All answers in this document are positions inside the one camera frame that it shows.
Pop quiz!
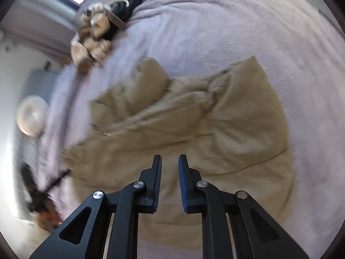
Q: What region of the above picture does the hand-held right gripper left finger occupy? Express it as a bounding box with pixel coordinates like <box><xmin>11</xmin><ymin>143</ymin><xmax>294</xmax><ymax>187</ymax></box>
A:
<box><xmin>30</xmin><ymin>155</ymin><xmax>162</xmax><ymax>259</ymax></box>

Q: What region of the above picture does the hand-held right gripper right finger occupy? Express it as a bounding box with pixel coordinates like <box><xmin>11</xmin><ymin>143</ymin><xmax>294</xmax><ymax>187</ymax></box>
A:
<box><xmin>177</xmin><ymin>154</ymin><xmax>309</xmax><ymax>259</ymax></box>

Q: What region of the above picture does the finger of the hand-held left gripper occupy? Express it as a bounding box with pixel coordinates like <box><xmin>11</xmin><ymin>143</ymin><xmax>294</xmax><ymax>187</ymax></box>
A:
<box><xmin>44</xmin><ymin>168</ymin><xmax>72</xmax><ymax>193</ymax></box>

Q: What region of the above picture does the beige puffer jacket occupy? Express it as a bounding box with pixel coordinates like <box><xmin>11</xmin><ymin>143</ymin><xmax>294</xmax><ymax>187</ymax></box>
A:
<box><xmin>61</xmin><ymin>56</ymin><xmax>296</xmax><ymax>250</ymax></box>

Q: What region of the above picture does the person's left forearm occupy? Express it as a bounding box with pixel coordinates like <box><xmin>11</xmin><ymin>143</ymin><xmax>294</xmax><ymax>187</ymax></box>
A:
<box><xmin>36</xmin><ymin>207</ymin><xmax>60</xmax><ymax>231</ymax></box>

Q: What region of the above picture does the cream striped clothes pile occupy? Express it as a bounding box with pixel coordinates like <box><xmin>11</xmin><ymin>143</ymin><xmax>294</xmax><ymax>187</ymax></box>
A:
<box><xmin>71</xmin><ymin>2</ymin><xmax>113</xmax><ymax>74</ymax></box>

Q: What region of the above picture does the white round pleated pillow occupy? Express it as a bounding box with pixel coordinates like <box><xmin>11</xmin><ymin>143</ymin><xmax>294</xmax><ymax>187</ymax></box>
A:
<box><xmin>16</xmin><ymin>95</ymin><xmax>49</xmax><ymax>137</ymax></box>

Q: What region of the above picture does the grey quilted headboard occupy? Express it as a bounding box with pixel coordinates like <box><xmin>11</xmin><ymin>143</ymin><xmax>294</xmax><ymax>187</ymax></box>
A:
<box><xmin>23</xmin><ymin>68</ymin><xmax>62</xmax><ymax>109</ymax></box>

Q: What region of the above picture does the grey curtain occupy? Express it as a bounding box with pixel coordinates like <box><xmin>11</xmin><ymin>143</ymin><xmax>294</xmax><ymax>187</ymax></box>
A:
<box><xmin>0</xmin><ymin>0</ymin><xmax>80</xmax><ymax>64</ymax></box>

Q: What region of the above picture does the lavender fleece blanket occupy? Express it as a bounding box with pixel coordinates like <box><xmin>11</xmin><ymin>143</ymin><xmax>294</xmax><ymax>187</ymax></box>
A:
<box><xmin>38</xmin><ymin>0</ymin><xmax>343</xmax><ymax>259</ymax></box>

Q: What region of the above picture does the dark clothing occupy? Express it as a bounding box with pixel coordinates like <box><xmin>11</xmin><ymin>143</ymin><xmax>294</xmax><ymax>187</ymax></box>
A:
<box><xmin>107</xmin><ymin>0</ymin><xmax>144</xmax><ymax>41</ymax></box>

